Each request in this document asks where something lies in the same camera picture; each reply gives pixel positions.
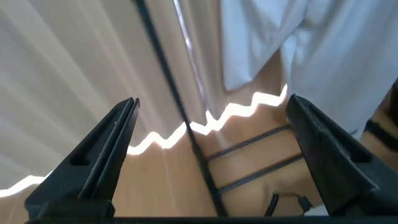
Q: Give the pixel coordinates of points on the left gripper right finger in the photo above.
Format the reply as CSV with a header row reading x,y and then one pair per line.
x,y
342,193

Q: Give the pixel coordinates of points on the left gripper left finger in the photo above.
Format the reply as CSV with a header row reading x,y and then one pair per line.
x,y
62,193

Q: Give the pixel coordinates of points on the pale grey shorts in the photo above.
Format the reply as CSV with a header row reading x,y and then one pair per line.
x,y
342,46

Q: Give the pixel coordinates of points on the black clothes rack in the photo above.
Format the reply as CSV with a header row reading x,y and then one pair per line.
x,y
164,68

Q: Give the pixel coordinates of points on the white power strip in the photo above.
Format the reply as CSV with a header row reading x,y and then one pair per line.
x,y
315,211

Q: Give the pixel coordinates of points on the beige curtain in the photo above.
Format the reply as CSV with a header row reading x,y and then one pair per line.
x,y
62,62

